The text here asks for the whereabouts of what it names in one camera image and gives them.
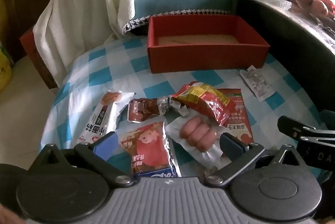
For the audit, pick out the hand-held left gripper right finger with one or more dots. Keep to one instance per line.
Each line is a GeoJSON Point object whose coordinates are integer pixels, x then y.
{"type": "Point", "coordinates": [230, 148]}

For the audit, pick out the brown foil snack packet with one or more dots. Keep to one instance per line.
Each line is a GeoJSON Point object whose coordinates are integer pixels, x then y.
{"type": "Point", "coordinates": [141, 108]}

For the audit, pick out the red and yellow snack packet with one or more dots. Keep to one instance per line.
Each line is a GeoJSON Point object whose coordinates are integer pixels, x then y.
{"type": "Point", "coordinates": [209, 101]}

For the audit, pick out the red cartoon snack packet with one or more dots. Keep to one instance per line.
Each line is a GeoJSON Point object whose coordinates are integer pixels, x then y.
{"type": "Point", "coordinates": [146, 142]}

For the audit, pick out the small white printed packet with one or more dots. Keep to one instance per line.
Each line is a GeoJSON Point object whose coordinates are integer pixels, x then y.
{"type": "Point", "coordinates": [257, 84]}

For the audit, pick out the red cardboard box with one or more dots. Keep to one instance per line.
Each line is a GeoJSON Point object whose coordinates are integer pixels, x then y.
{"type": "Point", "coordinates": [204, 59]}

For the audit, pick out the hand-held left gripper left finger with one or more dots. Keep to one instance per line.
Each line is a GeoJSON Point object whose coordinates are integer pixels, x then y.
{"type": "Point", "coordinates": [106, 146]}

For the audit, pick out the clear sausage packet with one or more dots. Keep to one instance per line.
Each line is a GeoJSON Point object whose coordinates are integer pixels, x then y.
{"type": "Point", "coordinates": [195, 132]}

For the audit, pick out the white cookie packet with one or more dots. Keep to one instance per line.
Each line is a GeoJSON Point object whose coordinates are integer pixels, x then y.
{"type": "Point", "coordinates": [104, 114]}

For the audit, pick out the blue checkered tablecloth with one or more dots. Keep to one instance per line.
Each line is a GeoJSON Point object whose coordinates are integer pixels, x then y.
{"type": "Point", "coordinates": [183, 82]}

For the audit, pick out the white blanket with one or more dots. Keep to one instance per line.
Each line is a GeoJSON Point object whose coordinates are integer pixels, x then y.
{"type": "Point", "coordinates": [78, 4]}

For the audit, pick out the dark glass-topped table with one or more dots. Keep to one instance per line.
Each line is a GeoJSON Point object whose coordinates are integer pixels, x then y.
{"type": "Point", "coordinates": [274, 25]}

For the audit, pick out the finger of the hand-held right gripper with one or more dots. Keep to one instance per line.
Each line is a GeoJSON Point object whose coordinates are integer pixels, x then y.
{"type": "Point", "coordinates": [293, 127]}

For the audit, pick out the yellow bag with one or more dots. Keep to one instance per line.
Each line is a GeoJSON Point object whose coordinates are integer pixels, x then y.
{"type": "Point", "coordinates": [5, 69]}

